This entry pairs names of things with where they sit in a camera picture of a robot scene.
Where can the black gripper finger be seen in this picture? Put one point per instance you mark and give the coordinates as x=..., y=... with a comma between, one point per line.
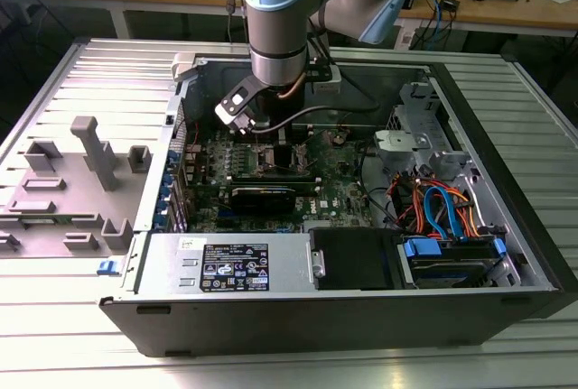
x=284, y=156

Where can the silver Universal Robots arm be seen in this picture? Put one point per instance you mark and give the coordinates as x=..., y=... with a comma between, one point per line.
x=280, y=23

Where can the CPU socket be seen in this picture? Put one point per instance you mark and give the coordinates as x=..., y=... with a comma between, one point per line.
x=267, y=154

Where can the black drive bay cover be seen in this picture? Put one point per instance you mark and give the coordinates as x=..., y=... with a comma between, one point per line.
x=352, y=258

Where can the black graphics card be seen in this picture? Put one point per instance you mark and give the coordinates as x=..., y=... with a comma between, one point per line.
x=264, y=201

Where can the round coin battery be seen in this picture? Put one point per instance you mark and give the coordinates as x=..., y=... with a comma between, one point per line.
x=342, y=138

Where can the green motherboard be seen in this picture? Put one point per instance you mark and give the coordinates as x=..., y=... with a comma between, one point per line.
x=334, y=190

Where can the silver metal latch plate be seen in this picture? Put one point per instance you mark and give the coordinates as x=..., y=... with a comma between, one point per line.
x=316, y=262

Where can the blue expansion card retainer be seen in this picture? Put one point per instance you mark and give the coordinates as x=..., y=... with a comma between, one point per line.
x=165, y=194

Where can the silver metal disk cage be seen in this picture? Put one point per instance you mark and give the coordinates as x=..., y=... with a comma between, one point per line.
x=420, y=141

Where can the silver power supply unit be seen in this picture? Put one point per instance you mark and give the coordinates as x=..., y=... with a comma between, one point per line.
x=171, y=262

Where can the black open PC case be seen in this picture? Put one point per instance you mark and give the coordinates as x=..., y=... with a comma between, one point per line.
x=316, y=330

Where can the hard disk in blue carrier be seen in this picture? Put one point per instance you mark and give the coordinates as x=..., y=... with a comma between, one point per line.
x=447, y=267

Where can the grey plastic parts rack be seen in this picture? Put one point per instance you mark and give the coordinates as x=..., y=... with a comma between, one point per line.
x=81, y=190

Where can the blue plastic case latch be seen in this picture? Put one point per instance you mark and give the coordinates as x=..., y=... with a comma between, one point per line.
x=107, y=267

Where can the small black device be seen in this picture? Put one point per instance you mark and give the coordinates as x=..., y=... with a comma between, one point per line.
x=451, y=4

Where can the green RAM stick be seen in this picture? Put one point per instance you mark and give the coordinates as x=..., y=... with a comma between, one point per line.
x=40, y=221

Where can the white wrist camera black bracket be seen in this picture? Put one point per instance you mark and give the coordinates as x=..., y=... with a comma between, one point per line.
x=232, y=107

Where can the small grey wrist camera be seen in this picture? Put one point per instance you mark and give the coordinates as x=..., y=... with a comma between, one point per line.
x=327, y=84

